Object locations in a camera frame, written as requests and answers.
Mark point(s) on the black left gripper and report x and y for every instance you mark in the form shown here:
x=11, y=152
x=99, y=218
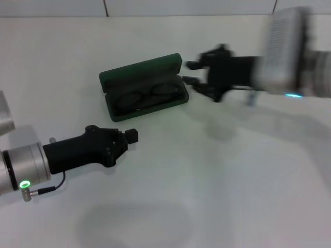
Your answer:
x=77, y=152

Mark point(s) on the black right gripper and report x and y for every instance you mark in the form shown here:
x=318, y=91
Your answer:
x=232, y=72

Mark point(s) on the black round glasses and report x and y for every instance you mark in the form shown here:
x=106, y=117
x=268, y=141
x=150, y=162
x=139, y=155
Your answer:
x=148, y=96

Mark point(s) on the green glasses case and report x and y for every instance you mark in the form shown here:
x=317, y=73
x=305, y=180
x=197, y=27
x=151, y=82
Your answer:
x=139, y=69

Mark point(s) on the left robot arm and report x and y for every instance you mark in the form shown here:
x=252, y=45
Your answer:
x=23, y=168

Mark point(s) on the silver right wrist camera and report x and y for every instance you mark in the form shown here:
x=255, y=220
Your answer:
x=282, y=49

